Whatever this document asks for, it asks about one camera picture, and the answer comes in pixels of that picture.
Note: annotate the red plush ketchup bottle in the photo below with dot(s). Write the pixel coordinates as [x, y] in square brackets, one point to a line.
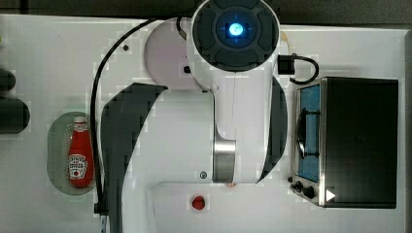
[80, 157]

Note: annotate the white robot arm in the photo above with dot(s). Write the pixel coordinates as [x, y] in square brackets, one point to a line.
[225, 130]

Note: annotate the green oval strainer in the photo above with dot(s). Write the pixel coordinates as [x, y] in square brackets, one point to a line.
[59, 142]

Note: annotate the lilac round plate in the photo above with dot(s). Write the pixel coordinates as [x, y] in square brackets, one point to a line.
[165, 57]

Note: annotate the small red tomato toy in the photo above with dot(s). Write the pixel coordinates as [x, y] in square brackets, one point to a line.
[198, 203]

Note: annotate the cream plush toy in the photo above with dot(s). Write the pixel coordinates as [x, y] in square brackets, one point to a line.
[285, 41]

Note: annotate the black toaster oven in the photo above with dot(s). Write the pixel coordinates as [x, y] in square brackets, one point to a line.
[345, 143]

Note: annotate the black frying pan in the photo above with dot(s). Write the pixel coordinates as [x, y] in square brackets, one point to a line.
[14, 116]

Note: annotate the small black pot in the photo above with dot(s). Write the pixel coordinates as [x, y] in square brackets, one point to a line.
[7, 80]

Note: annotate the black connector with cable loop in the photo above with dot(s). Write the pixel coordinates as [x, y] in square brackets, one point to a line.
[286, 67]

